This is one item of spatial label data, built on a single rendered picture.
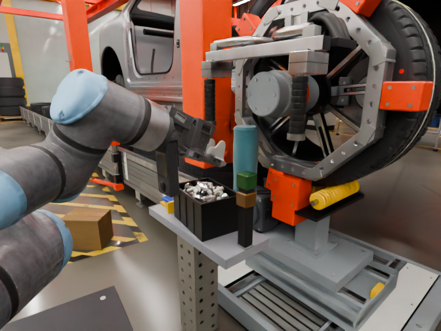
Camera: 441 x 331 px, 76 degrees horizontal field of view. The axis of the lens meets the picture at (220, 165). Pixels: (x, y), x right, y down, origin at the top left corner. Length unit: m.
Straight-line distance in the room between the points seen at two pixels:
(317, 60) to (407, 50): 0.28
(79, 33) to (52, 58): 10.69
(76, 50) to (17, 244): 2.50
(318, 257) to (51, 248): 0.92
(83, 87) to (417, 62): 0.78
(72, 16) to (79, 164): 2.60
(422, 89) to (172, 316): 1.11
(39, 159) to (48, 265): 0.27
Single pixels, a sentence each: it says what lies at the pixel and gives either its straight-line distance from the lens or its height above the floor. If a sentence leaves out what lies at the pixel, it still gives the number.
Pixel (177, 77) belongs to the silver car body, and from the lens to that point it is 2.40.
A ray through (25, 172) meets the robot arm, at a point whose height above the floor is 0.77.
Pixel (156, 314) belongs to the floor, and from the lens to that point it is 1.29.
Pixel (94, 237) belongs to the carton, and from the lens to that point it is 1.73.
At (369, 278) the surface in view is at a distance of 1.33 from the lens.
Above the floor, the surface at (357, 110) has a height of 0.77.
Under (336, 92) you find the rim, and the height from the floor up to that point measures 0.86.
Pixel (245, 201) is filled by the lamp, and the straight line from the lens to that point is 0.72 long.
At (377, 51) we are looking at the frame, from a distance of 0.85.
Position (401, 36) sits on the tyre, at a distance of 0.93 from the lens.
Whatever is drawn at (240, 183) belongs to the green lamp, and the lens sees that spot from 0.72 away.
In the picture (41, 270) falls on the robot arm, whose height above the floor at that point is 0.55.
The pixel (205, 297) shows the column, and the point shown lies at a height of 0.16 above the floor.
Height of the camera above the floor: 0.87
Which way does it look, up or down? 16 degrees down
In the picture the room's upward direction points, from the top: straight up
